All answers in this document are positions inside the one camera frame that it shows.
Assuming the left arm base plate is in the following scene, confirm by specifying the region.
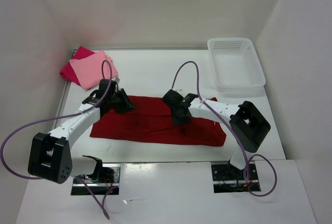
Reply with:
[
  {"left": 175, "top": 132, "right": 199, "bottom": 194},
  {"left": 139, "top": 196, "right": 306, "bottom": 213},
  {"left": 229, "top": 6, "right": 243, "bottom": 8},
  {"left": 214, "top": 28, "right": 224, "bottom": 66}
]
[{"left": 71, "top": 164, "right": 121, "bottom": 196}]

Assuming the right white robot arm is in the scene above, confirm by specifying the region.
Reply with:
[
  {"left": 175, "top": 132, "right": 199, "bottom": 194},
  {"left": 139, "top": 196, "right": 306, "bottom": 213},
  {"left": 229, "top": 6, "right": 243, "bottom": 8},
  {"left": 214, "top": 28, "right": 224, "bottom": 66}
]
[{"left": 167, "top": 94, "right": 271, "bottom": 179}]

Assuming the white plastic basket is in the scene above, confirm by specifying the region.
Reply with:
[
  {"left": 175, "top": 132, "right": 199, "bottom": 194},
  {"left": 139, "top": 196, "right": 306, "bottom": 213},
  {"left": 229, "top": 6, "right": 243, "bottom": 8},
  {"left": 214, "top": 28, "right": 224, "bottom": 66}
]
[{"left": 207, "top": 38, "right": 266, "bottom": 91}]

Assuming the magenta t shirt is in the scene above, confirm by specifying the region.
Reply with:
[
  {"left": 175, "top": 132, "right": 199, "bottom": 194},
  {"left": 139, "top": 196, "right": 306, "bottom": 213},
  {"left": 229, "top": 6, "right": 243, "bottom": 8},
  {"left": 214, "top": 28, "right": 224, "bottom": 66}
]
[{"left": 60, "top": 46, "right": 94, "bottom": 85}]

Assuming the dark red t shirt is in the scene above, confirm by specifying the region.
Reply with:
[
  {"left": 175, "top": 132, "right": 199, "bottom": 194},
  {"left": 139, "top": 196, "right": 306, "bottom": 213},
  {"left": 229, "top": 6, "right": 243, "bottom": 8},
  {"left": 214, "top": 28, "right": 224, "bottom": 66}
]
[{"left": 90, "top": 95, "right": 226, "bottom": 147}]

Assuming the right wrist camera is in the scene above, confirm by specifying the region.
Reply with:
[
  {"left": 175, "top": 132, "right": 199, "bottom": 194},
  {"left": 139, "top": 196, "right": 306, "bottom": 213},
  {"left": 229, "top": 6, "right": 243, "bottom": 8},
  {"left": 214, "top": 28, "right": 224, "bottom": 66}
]
[{"left": 161, "top": 89, "right": 183, "bottom": 108}]

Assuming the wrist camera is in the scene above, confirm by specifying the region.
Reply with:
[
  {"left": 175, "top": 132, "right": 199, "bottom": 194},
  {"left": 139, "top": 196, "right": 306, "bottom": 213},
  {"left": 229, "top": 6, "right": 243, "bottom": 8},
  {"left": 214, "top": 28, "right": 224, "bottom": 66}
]
[
  {"left": 161, "top": 89, "right": 183, "bottom": 108},
  {"left": 96, "top": 77, "right": 120, "bottom": 98}
]

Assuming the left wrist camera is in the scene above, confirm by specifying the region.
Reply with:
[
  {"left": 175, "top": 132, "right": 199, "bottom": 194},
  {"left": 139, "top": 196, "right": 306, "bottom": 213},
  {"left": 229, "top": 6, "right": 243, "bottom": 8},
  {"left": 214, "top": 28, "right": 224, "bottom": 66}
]
[{"left": 96, "top": 77, "right": 120, "bottom": 98}]

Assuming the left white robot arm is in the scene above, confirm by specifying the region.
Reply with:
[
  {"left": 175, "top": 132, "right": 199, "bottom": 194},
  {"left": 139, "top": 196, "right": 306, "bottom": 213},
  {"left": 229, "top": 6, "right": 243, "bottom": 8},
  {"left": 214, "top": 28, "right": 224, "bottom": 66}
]
[{"left": 27, "top": 89, "right": 136, "bottom": 184}]

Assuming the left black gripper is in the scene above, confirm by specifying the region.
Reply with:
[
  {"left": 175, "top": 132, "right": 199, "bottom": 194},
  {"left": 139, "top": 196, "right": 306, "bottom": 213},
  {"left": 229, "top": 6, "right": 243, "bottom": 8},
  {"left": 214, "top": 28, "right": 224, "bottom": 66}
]
[{"left": 108, "top": 88, "right": 136, "bottom": 115}]

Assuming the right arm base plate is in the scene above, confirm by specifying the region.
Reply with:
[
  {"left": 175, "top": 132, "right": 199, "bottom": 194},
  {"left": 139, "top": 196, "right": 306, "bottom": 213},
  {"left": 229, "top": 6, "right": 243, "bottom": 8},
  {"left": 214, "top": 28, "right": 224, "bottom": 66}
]
[{"left": 211, "top": 162, "right": 261, "bottom": 193}]

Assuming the light pink t shirt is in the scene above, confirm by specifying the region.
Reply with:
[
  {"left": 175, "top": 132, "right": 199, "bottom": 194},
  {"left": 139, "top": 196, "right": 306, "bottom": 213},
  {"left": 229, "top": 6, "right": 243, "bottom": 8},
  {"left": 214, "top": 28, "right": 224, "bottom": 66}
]
[{"left": 70, "top": 50, "right": 118, "bottom": 90}]

